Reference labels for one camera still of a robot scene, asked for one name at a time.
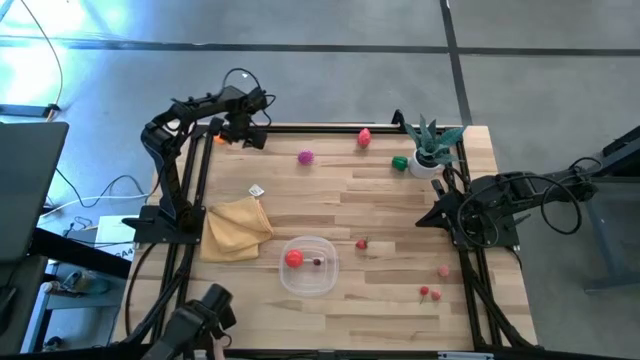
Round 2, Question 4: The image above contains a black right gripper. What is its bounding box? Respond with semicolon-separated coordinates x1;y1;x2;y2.
415;178;471;246

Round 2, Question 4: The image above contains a clear plastic tupperware container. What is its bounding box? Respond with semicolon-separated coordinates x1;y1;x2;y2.
278;235;340;297

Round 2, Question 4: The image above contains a green plant in white pot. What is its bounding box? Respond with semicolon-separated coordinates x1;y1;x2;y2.
403;114;469;180

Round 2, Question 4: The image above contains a yellow folded cloth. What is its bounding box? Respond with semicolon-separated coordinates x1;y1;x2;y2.
199;195;275;264

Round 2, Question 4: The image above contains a white printed box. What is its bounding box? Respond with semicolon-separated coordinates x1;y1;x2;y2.
94;214;137;262

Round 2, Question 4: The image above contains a dark blue-grey cart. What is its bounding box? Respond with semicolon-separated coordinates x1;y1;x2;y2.
584;124;640;294

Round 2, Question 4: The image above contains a black side desk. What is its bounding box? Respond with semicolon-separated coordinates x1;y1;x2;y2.
29;227;132;280

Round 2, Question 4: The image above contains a black floor plate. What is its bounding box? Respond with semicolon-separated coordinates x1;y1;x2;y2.
0;103;62;120

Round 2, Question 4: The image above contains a dark grey monitor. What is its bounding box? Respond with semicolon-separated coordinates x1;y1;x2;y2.
0;121;70;264

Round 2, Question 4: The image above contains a dark grey cabinet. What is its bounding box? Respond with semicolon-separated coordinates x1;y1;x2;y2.
0;254;49;356

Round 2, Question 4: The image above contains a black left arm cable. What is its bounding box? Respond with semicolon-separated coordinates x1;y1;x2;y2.
221;67;277;130

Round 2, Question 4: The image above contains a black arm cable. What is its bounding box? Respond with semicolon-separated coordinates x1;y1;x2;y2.
442;156;604;250
221;67;277;130

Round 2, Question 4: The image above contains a black aluminium table frame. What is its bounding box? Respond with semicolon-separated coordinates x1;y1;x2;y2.
113;108;540;360

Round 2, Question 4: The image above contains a silver bracket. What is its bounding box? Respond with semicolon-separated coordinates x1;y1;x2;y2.
438;351;495;360

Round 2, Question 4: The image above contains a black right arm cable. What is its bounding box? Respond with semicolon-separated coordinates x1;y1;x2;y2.
442;156;604;250

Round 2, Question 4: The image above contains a white cable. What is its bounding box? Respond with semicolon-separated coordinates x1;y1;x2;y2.
39;193;152;217

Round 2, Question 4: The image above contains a yellow cable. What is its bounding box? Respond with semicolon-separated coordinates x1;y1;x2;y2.
18;0;65;123

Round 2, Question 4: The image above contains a dark power cable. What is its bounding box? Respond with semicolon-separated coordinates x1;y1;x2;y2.
123;244;151;337

